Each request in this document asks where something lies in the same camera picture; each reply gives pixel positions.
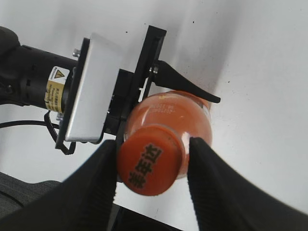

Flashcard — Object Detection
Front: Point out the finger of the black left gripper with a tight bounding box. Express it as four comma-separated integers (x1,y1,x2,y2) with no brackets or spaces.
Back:
115,117,128,182
154,61,221,103

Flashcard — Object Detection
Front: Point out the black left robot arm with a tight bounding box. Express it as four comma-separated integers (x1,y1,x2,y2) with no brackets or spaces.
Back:
0,26,220,155

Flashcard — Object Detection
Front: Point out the orange Mirinda soda bottle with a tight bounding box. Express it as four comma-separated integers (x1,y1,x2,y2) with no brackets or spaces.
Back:
123,90,213,181

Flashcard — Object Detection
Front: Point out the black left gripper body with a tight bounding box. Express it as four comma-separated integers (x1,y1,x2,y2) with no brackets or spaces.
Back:
103,26,167,135

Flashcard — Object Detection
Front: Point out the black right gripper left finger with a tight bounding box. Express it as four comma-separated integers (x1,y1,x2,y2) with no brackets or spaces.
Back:
0,140,117,231

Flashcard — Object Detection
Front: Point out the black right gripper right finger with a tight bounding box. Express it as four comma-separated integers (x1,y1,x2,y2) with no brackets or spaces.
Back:
187,138,308,231

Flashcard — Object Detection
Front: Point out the orange bottle cap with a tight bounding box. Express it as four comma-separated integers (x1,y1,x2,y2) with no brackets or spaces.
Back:
116,125,184,196

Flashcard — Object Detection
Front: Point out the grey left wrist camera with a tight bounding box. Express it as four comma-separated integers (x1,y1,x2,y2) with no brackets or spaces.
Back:
55,33,122,149

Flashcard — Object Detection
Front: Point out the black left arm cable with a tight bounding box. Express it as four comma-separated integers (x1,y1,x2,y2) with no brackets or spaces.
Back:
0,112,76,155

